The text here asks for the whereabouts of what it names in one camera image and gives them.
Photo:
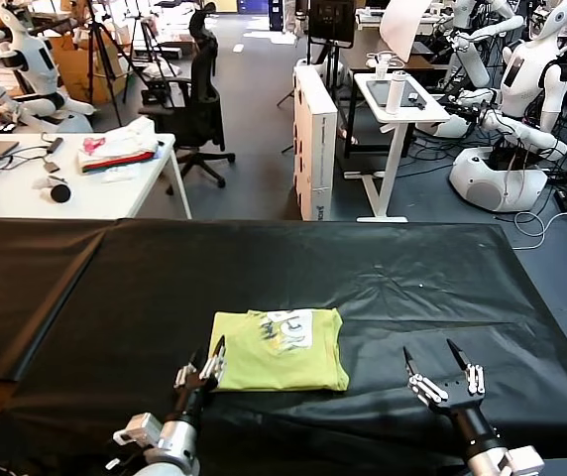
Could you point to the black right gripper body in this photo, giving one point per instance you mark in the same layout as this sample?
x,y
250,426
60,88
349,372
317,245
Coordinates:
x,y
462,401

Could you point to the white standing desk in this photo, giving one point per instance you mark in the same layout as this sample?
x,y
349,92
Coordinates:
x,y
393,145

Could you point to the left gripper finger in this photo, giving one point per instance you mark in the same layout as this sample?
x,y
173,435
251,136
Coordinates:
x,y
187,374
216,364

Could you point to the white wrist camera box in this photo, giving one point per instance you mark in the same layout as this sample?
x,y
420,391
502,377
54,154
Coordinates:
x,y
140,429
524,463

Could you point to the white humanoid robot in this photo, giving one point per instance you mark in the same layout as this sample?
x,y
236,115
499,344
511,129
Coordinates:
x,y
473,60
36,65
522,85

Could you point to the white work table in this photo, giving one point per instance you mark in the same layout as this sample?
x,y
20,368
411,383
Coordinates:
x,y
116,194

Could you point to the small grey adapter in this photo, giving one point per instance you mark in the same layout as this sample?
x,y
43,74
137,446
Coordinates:
x,y
51,167

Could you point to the black usb hub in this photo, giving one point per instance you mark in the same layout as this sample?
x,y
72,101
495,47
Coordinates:
x,y
54,145

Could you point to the tall white cardboard box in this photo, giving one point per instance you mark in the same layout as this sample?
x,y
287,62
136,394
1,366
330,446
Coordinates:
x,y
314,150

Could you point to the stack of folded clothes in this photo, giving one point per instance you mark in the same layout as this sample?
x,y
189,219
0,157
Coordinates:
x,y
126,142

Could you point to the white curved sheet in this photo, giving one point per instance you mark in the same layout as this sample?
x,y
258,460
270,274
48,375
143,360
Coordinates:
x,y
401,31

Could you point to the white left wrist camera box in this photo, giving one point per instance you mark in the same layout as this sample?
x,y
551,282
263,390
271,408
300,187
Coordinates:
x,y
140,429

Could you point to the white humanoid robot right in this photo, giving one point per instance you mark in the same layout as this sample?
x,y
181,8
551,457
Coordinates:
x,y
522,85

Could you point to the black office chair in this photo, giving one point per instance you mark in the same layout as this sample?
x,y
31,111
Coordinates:
x,y
205,115

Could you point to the white crumpled tissue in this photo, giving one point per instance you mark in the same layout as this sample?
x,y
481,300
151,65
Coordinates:
x,y
116,177

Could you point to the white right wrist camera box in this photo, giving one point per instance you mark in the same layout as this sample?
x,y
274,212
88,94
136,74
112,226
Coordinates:
x,y
524,463

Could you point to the black camera tripod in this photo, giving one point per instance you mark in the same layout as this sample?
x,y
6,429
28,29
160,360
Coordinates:
x,y
146,40
97,45

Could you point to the black monitor on stand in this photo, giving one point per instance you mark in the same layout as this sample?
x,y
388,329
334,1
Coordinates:
x,y
331,23

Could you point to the yellow-green t-shirt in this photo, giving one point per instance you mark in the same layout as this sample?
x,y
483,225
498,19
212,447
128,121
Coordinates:
x,y
288,367

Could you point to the dark tablet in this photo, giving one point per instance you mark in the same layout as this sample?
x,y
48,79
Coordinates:
x,y
378,95

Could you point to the dark wooden desk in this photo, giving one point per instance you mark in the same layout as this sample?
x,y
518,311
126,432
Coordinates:
x,y
364,45

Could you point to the wide black table cover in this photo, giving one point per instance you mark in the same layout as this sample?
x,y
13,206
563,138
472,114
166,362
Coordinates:
x,y
462,297

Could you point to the brown cardboard box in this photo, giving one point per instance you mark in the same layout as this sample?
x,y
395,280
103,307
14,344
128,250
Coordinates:
x,y
74,70

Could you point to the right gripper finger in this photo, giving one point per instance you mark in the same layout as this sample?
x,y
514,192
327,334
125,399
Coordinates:
x,y
427,389
477,379

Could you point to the white humanoid robot left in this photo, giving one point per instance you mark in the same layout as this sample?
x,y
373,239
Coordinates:
x,y
36,65

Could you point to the black round handheld device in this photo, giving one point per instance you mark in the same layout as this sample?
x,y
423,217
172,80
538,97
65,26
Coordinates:
x,y
59,194

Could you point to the white bottle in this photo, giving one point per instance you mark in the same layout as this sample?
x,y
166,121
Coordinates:
x,y
395,95

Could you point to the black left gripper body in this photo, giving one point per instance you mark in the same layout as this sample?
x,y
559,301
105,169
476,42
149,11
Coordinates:
x,y
192,401

